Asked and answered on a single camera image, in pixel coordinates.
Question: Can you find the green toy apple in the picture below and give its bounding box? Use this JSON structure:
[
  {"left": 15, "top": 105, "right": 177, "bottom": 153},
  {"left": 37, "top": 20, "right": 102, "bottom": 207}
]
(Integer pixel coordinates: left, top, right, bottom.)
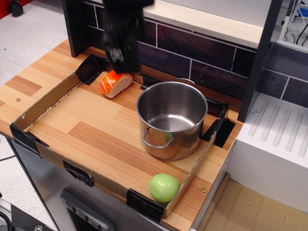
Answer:
[{"left": 149, "top": 173, "right": 180, "bottom": 203}]

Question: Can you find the white cables bundle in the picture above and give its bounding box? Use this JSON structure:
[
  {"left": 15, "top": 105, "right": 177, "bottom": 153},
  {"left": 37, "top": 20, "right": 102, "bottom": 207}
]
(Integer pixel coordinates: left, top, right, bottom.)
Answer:
[{"left": 279, "top": 0, "right": 308, "bottom": 46}]

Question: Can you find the cardboard fence with black tape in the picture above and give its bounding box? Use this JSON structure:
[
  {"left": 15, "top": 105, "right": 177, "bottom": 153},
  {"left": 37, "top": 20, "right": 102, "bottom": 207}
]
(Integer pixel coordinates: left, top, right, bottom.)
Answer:
[{"left": 11, "top": 54, "right": 242, "bottom": 230}]

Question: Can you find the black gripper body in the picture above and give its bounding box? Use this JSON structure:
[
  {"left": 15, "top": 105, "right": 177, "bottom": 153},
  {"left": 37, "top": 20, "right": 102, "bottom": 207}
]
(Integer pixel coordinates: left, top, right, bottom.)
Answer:
[{"left": 103, "top": 0, "right": 154, "bottom": 18}]

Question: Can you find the black caster wheel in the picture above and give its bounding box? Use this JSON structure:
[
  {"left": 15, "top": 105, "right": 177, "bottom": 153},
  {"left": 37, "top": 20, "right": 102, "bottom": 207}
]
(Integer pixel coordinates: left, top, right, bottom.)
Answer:
[{"left": 8, "top": 0, "right": 24, "bottom": 17}]

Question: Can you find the white drying rack counter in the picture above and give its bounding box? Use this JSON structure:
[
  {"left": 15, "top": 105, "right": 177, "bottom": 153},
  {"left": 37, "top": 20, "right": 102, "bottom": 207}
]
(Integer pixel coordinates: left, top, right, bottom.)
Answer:
[{"left": 228, "top": 94, "right": 308, "bottom": 213}]

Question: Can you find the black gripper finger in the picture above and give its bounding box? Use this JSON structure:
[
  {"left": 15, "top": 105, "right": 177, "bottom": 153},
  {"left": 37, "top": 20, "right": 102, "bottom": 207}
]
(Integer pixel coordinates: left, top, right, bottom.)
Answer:
[
  {"left": 103, "top": 11, "right": 141, "bottom": 73},
  {"left": 131, "top": 8, "right": 146, "bottom": 43}
]

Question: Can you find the stainless steel pot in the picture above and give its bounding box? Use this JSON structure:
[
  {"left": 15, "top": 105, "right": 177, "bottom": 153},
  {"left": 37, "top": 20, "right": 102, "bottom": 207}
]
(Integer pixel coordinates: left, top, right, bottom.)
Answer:
[{"left": 136, "top": 78, "right": 208, "bottom": 160}]

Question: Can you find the salmon sushi toy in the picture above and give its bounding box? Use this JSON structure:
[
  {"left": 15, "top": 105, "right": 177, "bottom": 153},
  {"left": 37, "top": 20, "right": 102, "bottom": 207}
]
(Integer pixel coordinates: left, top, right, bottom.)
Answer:
[{"left": 100, "top": 70, "right": 133, "bottom": 98}]

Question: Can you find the grey oven control panel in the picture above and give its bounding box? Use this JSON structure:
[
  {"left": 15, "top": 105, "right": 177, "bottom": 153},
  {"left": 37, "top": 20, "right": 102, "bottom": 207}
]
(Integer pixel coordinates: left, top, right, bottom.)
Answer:
[{"left": 60, "top": 190, "right": 115, "bottom": 231}]

